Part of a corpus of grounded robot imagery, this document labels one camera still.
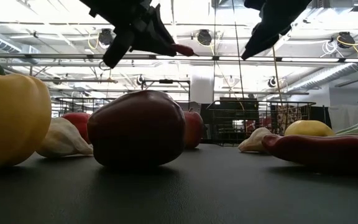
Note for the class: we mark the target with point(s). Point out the white garlic bulb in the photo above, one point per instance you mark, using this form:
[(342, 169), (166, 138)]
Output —
[(255, 140), (62, 140)]

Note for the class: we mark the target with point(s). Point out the yellow bell pepper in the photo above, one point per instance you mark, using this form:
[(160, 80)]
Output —
[(11, 118)]

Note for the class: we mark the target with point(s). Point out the yellow lemon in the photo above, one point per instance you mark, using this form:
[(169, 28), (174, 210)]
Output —
[(308, 128)]

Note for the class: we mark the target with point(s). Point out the small black ceiling reel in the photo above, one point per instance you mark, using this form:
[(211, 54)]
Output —
[(140, 80), (272, 82)]

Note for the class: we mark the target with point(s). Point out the long red pepper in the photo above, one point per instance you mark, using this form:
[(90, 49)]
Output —
[(322, 152)]

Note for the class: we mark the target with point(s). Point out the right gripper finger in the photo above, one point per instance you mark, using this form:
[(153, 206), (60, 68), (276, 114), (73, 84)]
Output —
[(259, 39), (278, 39)]

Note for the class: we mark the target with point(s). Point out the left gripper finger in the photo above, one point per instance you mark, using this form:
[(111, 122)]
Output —
[(154, 40), (165, 28)]

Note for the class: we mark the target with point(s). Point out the long ceiling light rail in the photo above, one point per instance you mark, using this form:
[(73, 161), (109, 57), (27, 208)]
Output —
[(306, 59)]

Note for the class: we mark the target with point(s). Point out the white board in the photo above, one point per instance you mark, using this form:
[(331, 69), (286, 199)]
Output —
[(345, 116)]

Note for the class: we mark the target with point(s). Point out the red yellow apple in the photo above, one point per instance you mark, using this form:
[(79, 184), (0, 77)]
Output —
[(194, 130)]

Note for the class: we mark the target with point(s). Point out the dark red apple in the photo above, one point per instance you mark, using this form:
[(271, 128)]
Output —
[(137, 130)]

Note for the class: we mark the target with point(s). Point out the white fabric cover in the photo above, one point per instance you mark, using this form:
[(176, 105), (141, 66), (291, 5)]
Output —
[(191, 105)]

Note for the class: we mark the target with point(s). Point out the black metal gantry frame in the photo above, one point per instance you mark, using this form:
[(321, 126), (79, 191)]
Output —
[(166, 81)]

